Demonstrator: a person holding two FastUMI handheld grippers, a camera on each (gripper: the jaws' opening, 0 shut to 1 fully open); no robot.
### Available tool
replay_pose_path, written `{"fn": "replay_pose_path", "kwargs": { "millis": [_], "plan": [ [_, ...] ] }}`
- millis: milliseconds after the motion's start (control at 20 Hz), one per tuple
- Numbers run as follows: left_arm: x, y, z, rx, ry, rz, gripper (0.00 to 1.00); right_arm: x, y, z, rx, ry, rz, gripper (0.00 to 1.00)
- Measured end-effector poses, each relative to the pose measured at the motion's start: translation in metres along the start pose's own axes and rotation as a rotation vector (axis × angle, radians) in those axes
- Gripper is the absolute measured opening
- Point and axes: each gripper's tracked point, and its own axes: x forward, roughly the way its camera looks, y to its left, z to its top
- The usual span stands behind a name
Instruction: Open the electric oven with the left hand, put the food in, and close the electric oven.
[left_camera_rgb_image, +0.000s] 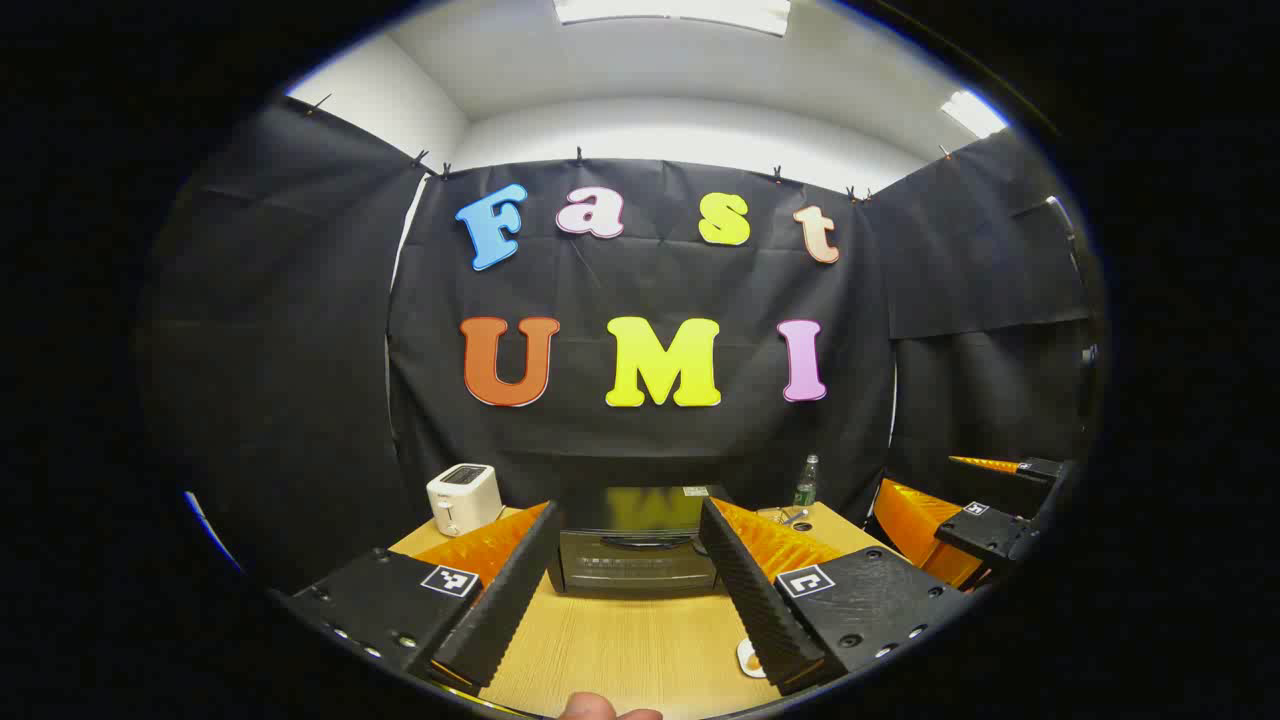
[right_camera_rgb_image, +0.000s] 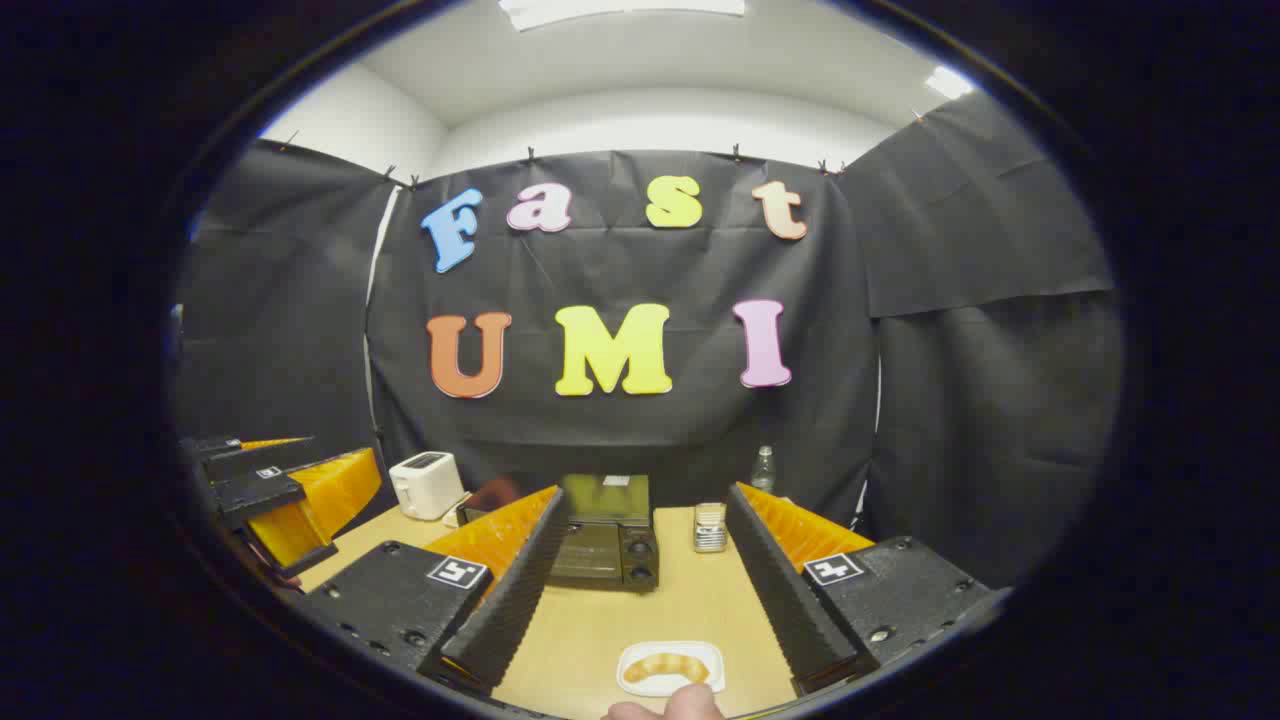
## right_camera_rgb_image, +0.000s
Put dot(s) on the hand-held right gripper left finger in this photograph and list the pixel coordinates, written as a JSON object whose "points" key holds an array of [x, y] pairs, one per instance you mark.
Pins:
{"points": [[505, 590]]}

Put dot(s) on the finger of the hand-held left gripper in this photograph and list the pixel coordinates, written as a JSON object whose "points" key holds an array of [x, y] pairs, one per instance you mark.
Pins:
{"points": [[255, 492], [222, 447]]}

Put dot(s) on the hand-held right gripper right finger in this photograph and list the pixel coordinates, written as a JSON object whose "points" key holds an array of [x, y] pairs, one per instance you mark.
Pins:
{"points": [[790, 590]]}

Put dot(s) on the black electric oven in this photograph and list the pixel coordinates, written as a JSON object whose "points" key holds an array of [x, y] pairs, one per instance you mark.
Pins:
{"points": [[610, 550]]}

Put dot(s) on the golden bread roll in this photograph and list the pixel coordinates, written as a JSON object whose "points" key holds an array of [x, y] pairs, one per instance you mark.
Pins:
{"points": [[665, 668]]}

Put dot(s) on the clear plastic water bottle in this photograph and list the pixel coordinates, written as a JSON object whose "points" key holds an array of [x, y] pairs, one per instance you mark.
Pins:
{"points": [[764, 472]]}

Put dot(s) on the white toaster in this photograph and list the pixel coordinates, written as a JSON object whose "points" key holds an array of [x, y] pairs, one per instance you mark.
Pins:
{"points": [[425, 485]]}

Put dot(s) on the white rectangular plate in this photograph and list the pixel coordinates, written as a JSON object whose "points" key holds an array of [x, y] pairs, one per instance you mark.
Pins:
{"points": [[645, 688]]}

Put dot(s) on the ceiling light panel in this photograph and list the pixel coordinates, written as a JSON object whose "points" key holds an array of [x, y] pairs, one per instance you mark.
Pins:
{"points": [[948, 82], [620, 10]]}

